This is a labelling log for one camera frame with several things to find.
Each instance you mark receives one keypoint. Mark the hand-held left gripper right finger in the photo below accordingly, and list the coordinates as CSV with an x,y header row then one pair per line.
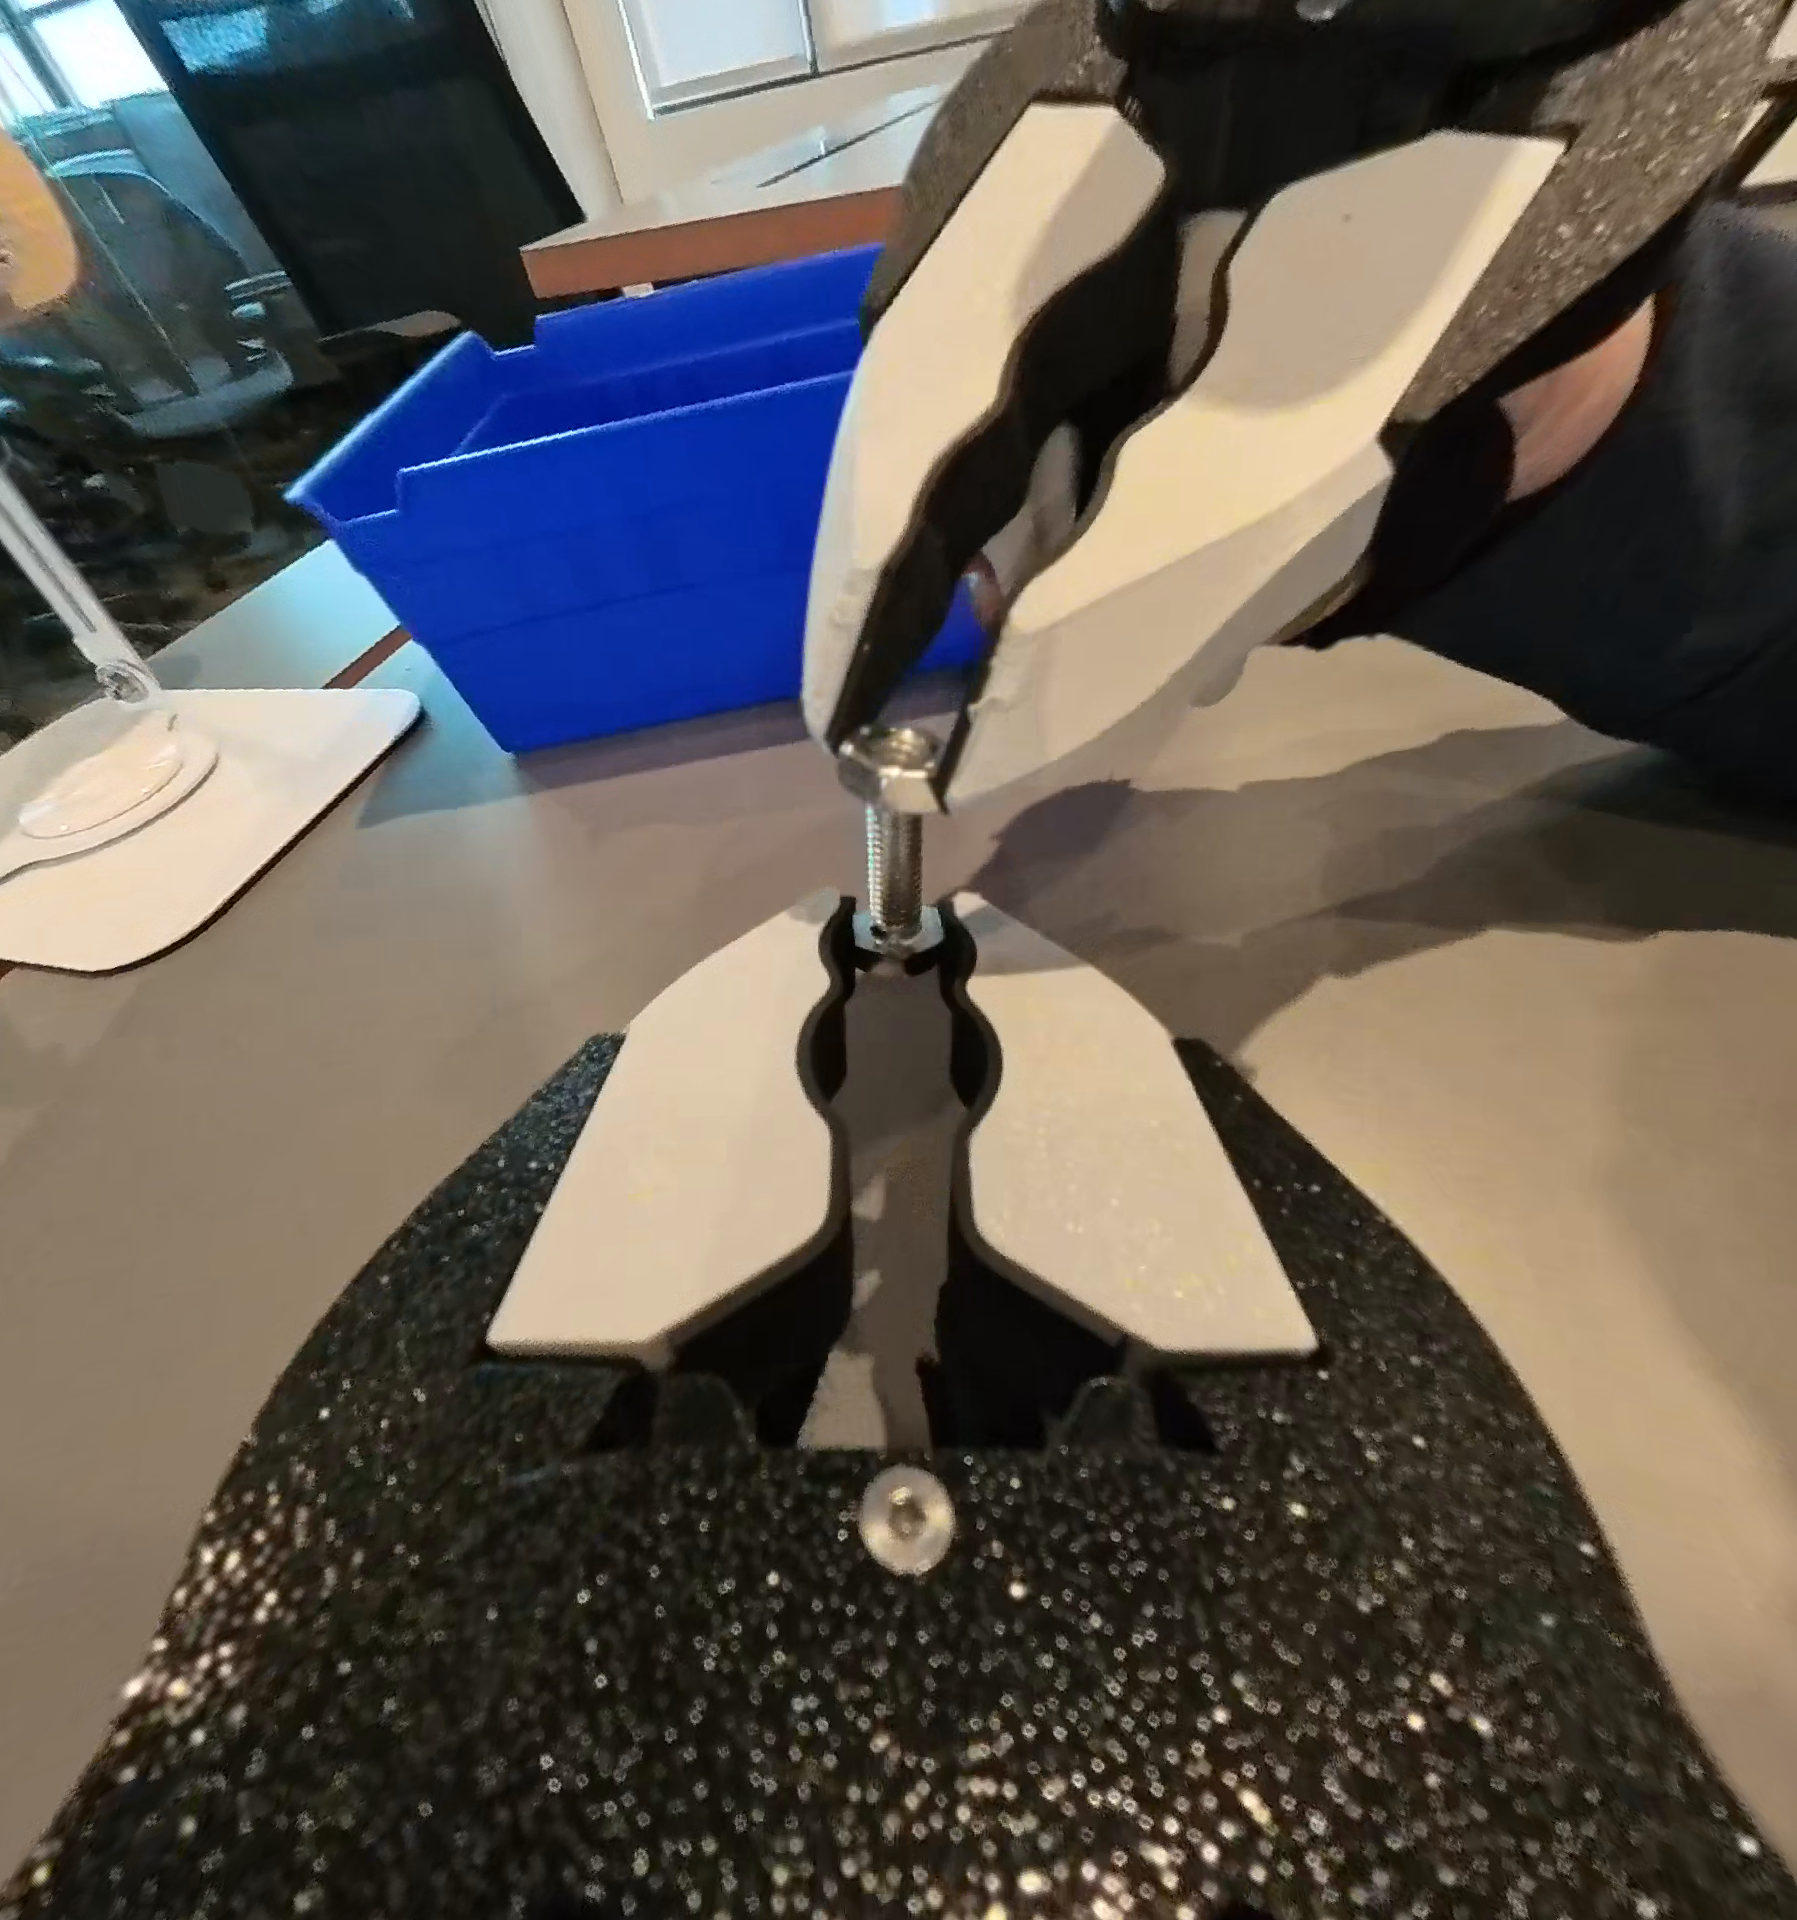
x,y
1123,1185

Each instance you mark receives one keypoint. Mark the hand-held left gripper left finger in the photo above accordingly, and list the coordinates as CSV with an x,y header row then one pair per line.
x,y
673,1171

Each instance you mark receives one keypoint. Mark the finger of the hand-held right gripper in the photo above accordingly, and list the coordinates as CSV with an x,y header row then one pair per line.
x,y
1288,406
959,331

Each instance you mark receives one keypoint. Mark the silver hex nut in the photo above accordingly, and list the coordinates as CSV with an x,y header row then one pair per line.
x,y
931,939

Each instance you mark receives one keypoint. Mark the silver hex bolt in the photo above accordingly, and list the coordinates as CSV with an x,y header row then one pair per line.
x,y
895,848

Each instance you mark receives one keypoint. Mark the blue plastic bin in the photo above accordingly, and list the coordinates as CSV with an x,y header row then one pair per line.
x,y
614,524

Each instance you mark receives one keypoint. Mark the person's right forearm dark sleeve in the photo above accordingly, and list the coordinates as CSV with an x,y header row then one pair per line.
x,y
1722,569

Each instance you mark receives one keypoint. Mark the person's right hand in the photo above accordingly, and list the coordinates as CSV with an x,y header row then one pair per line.
x,y
1582,397

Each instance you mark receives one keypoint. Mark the brown edged grey table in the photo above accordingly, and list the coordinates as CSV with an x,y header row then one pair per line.
x,y
717,225

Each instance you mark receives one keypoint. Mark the grey office chair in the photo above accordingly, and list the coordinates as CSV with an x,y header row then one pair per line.
x,y
162,256

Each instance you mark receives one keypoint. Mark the tan curved panel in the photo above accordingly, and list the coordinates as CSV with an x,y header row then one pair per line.
x,y
13,210

